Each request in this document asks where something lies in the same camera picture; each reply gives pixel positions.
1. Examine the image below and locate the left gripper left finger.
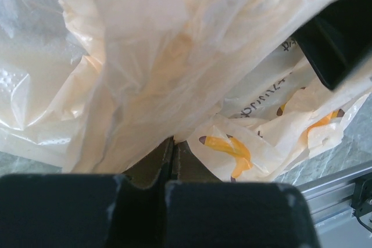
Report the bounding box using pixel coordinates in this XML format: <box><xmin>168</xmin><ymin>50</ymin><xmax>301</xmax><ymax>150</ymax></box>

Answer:
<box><xmin>1</xmin><ymin>138</ymin><xmax>173</xmax><ymax>247</ymax></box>

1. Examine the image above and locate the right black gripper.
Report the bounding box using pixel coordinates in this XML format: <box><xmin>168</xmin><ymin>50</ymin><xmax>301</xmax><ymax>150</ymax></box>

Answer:
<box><xmin>292</xmin><ymin>0</ymin><xmax>371</xmax><ymax>90</ymax></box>

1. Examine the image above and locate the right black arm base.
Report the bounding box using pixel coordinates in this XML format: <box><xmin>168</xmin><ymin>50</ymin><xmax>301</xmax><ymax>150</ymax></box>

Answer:
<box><xmin>351</xmin><ymin>173</ymin><xmax>371</xmax><ymax>232</ymax></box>

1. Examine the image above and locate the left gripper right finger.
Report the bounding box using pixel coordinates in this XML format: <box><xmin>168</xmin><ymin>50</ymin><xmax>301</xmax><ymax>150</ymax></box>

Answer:
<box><xmin>164</xmin><ymin>139</ymin><xmax>320</xmax><ymax>247</ymax></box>

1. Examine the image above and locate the translucent printed plastic bag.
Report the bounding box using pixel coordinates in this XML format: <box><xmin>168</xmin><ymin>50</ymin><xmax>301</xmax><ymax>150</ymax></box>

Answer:
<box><xmin>1</xmin><ymin>0</ymin><xmax>371</xmax><ymax>182</ymax></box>

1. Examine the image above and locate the aluminium mounting rail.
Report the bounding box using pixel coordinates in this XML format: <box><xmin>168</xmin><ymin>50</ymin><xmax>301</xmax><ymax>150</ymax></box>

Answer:
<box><xmin>298</xmin><ymin>161</ymin><xmax>371</xmax><ymax>224</ymax></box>

